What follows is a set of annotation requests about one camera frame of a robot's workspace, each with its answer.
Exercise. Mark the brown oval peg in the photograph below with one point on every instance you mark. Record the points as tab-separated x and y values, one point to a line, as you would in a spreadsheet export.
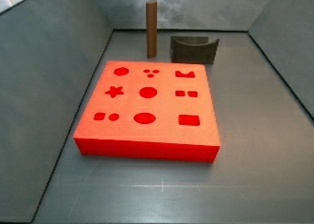
151	28

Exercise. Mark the dark grey curved bracket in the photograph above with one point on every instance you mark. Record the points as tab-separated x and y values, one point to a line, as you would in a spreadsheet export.
193	49

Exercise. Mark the red shape sorting board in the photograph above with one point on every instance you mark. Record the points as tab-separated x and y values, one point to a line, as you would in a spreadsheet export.
150	111

